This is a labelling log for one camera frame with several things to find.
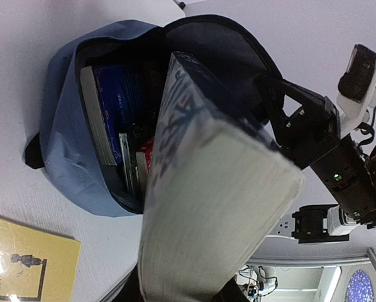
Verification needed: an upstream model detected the yellow book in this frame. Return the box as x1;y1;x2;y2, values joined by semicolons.
0;216;81;301

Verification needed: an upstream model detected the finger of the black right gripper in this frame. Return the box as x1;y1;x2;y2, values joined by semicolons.
254;73;326;147

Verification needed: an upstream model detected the white floral notebook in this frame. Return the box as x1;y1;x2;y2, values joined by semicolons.
138;52;304;301

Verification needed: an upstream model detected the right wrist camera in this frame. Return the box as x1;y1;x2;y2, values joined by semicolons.
336;44;376;138

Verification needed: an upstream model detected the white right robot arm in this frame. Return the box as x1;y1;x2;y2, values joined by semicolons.
255;73;376;244

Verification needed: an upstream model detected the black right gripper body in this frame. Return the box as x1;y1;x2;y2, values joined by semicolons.
285;97;376;220

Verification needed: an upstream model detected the dark blue book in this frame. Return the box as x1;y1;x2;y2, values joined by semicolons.
80;65;147;165

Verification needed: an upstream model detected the blue grey backpack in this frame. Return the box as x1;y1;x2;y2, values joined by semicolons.
25;14;281;217

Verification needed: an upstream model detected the green Alice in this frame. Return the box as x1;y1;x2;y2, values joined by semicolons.
119;124;145;199

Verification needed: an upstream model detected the red floral book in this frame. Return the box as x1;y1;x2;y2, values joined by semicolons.
135;137;154;186

